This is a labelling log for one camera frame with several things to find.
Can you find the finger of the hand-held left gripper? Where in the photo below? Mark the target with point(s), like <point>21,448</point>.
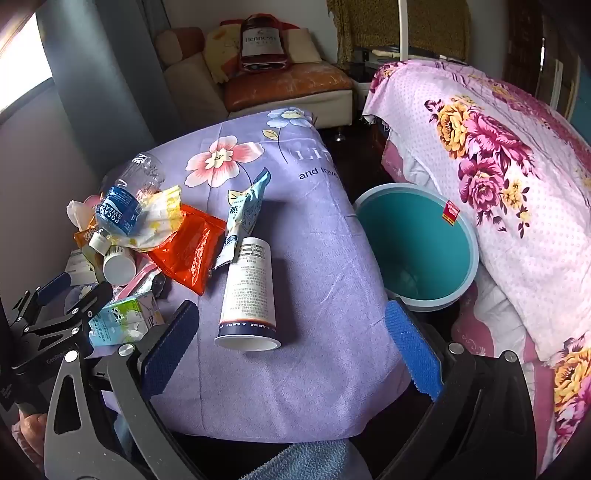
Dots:
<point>83,307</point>
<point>51,288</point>

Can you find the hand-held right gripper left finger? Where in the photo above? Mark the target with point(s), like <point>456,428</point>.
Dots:
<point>168,346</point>

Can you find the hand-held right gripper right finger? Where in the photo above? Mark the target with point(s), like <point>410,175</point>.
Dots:
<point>411,350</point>

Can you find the white medicine box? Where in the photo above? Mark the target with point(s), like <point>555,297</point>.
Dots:
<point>78,270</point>

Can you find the white tissue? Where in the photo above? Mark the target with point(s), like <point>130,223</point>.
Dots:
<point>77,213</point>

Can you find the tall white paper cup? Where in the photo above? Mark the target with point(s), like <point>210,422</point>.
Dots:
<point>249,295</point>

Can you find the teal plastic bin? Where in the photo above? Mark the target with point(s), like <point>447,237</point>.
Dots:
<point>415,249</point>

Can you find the person's left hand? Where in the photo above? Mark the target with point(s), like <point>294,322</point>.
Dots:
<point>27,436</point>

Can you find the green white milk carton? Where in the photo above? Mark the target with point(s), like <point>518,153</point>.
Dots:
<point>122,318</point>

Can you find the white bottle green label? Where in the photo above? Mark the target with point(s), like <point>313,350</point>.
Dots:
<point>119,266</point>

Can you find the pink packet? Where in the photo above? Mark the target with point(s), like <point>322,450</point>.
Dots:
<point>141,277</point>

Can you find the red-orange snack packet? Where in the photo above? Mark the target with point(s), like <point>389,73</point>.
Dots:
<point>187,256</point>

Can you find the clear bottle blue label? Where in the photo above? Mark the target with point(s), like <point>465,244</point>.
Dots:
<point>121,210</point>

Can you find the yellow white napkin pack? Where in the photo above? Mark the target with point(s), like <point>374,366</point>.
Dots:
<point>159,214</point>

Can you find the purple floral table cloth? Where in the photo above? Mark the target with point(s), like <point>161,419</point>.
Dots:
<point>314,258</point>

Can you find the blue towel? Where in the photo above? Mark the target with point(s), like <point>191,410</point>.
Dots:
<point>314,461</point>

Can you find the light blue sachet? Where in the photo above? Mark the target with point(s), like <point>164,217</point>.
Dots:
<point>249,207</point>

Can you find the pink floral blanket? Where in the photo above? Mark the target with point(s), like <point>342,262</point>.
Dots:
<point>508,221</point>

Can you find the grey curtain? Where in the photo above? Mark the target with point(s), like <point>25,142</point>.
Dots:
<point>101,74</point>

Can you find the window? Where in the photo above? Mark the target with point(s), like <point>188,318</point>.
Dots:
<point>21,69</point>

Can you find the brown headrest cushion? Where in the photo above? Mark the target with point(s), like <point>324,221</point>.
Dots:
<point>178,44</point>

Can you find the cluttered dark side table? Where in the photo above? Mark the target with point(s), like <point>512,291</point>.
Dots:
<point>362,69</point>

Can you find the yellow floral pillow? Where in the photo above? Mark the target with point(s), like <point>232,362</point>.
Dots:
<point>221,50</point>

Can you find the dark wooden wardrobe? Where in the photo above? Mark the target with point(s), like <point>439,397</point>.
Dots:
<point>535,55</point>

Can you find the white pole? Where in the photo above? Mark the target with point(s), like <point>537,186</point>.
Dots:
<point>404,27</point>

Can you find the cream pillow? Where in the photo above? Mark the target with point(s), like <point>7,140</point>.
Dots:
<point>302,46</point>

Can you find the brown patterned cloth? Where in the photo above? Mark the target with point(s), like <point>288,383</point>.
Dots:
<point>434,23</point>

